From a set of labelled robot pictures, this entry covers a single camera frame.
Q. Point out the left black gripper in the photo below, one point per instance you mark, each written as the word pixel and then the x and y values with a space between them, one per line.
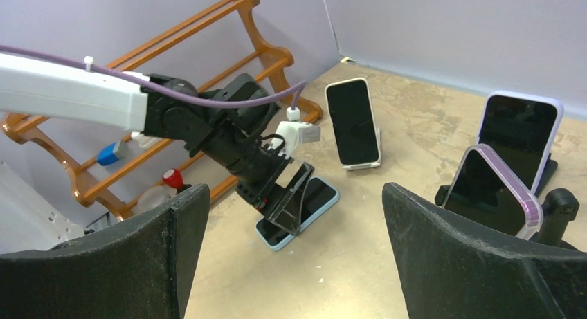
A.
pixel 257 170

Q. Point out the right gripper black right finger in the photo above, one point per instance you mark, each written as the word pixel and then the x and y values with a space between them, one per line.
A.
pixel 451 267

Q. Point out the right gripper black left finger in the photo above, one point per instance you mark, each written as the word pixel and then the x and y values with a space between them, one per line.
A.
pixel 142 267

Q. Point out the black phone clear case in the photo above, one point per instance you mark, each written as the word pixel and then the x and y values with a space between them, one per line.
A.
pixel 481 164

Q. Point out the white edged black phone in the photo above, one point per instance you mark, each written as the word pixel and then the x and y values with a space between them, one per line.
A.
pixel 350 109

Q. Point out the lavender case phone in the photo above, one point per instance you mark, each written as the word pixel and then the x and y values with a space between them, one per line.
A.
pixel 521 128

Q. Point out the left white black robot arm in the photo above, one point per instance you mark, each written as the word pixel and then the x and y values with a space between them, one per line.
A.
pixel 155 105

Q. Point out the silver folding phone stand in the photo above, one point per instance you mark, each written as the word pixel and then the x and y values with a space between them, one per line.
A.
pixel 360 151

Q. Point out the black round base phone stand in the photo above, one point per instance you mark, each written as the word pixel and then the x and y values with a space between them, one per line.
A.
pixel 550 216

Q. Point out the black rectangular phone stand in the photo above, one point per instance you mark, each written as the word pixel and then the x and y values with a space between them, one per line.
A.
pixel 548 172

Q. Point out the red cap bottle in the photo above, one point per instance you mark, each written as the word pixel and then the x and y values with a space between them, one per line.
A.
pixel 173 184

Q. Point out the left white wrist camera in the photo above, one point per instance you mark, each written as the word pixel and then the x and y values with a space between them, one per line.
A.
pixel 292 133

